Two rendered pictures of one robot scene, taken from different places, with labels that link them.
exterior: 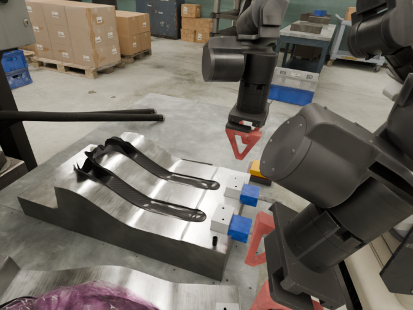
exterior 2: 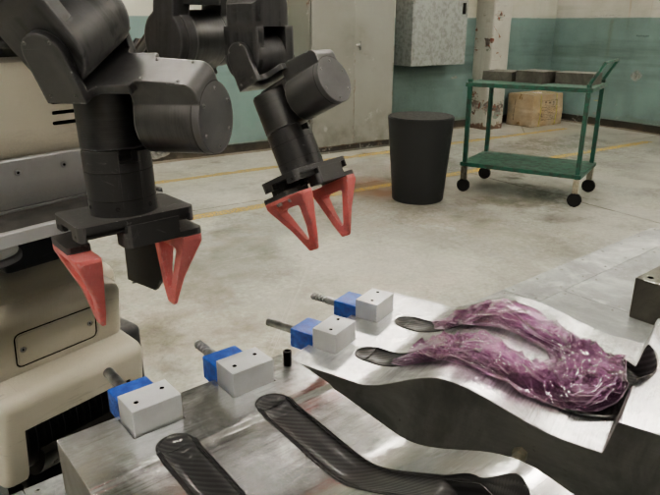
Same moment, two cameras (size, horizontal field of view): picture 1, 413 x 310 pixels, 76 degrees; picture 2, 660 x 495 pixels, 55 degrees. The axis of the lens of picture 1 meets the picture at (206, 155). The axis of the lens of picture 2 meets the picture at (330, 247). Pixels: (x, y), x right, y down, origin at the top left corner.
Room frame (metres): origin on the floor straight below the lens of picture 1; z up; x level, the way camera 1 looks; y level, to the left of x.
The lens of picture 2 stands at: (0.81, 0.37, 1.26)
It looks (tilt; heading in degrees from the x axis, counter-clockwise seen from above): 20 degrees down; 215
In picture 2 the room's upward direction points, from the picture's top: straight up
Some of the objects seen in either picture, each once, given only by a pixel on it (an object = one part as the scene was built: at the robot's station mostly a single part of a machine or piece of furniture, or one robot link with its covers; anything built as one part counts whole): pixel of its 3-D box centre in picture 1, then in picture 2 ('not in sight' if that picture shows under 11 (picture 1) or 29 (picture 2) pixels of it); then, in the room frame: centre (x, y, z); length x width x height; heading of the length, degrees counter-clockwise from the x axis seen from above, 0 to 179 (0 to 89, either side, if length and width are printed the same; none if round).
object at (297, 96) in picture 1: (291, 91); not in sight; (3.62, -1.11, 0.11); 0.61 x 0.41 x 0.22; 68
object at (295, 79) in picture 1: (294, 79); not in sight; (3.61, -1.11, 0.28); 0.61 x 0.41 x 0.15; 68
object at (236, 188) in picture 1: (254, 195); (132, 397); (0.47, -0.12, 0.89); 0.13 x 0.05 x 0.05; 74
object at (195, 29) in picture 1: (198, 23); not in sight; (7.38, 0.46, 0.42); 0.86 x 0.33 x 0.83; 68
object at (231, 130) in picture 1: (244, 136); (153, 259); (0.46, -0.07, 1.05); 0.07 x 0.07 x 0.09; 74
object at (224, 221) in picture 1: (244, 229); (223, 363); (0.37, -0.09, 0.89); 0.13 x 0.05 x 0.05; 74
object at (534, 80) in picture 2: not in sight; (534, 127); (-4.02, -1.10, 0.50); 0.98 x 0.55 x 1.01; 93
